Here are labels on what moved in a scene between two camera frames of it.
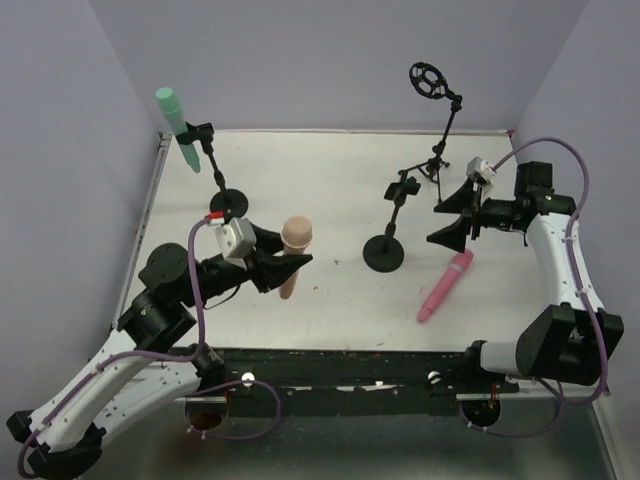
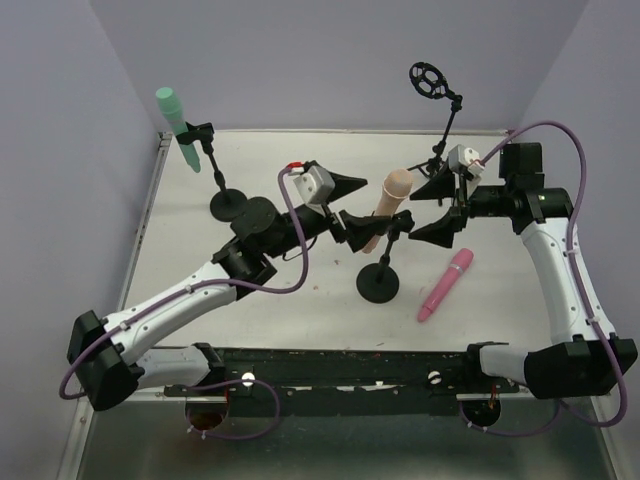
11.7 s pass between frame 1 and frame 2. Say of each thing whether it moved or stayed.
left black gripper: moved
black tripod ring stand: stayed
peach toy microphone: moved
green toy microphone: stayed
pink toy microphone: stayed
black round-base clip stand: stayed
